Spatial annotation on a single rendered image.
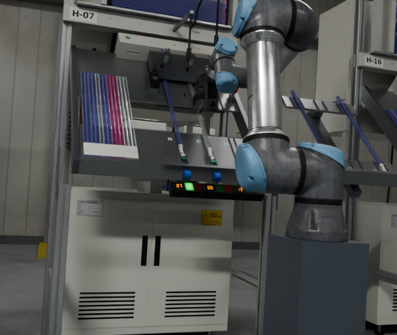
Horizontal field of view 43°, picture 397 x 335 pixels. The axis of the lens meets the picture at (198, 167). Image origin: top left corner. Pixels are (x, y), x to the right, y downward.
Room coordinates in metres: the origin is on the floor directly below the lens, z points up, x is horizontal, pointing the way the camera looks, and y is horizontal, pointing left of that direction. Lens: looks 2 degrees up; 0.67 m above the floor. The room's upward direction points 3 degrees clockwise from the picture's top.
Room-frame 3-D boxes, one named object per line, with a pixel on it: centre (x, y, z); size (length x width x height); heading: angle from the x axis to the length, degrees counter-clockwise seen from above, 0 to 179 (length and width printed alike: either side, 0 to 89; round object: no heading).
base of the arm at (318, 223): (1.26, -0.30, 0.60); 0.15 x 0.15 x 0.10
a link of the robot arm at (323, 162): (1.26, -0.30, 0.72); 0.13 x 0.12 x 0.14; 101
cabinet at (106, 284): (2.34, 0.27, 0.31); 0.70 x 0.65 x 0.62; 108
